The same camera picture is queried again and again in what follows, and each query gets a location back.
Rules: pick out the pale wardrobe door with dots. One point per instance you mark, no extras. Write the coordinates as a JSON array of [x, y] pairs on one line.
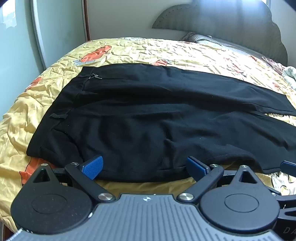
[[39, 34]]

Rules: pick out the pink crumpled cloth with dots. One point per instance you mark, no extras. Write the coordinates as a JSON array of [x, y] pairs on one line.
[[272, 63]]

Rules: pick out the grey padded headboard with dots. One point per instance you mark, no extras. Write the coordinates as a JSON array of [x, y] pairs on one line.
[[231, 20]]

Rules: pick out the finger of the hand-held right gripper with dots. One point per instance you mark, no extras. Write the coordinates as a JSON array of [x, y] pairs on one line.
[[289, 166]]

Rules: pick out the black pants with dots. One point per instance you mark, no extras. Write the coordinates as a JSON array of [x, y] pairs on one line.
[[148, 120]]

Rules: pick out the grey pillow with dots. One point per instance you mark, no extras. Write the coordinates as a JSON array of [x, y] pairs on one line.
[[219, 44]]

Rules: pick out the yellow floral bedspread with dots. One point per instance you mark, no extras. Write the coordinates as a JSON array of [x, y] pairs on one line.
[[166, 52]]

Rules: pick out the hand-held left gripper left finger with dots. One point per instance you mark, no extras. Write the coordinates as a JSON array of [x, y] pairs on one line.
[[93, 168]]

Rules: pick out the pale crumpled cloth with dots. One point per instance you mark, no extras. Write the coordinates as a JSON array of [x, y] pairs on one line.
[[289, 74]]

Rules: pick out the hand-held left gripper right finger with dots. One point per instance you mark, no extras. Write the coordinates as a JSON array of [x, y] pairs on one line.
[[194, 167]]

